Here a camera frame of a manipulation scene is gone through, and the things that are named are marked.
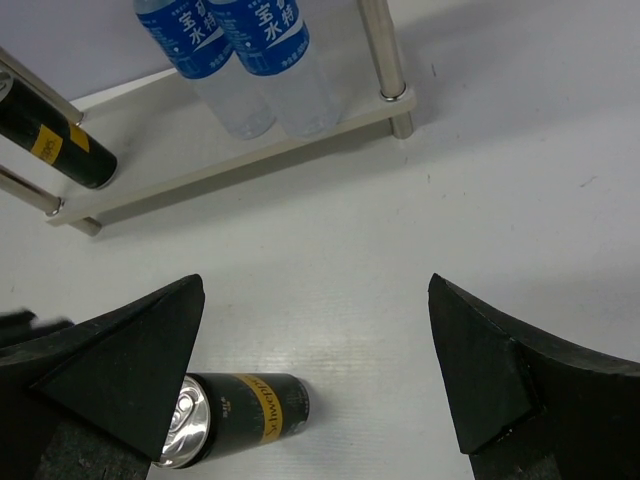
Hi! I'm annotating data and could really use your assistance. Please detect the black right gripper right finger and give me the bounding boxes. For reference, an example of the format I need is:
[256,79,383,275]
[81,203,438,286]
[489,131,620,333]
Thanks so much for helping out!
[428,274,639,479]

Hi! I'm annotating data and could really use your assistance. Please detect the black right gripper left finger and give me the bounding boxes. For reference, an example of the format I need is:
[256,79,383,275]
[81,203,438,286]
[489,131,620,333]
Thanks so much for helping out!
[1,274,205,479]

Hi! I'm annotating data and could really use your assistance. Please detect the dark can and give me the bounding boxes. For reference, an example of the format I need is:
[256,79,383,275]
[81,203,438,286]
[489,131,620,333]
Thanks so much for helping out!
[1,72,118,189]
[154,373,310,470]

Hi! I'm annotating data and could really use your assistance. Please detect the Pocari Sweat bottle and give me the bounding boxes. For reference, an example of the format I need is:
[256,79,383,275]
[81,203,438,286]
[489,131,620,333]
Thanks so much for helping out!
[209,0,340,139]
[133,1,275,140]

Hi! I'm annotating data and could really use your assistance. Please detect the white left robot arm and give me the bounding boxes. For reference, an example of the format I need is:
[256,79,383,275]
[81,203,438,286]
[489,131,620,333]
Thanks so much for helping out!
[0,310,74,348]

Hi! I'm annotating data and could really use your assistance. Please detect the beige two-tier shelf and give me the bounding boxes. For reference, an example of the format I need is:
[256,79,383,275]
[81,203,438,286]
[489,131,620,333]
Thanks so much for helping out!
[0,0,419,236]

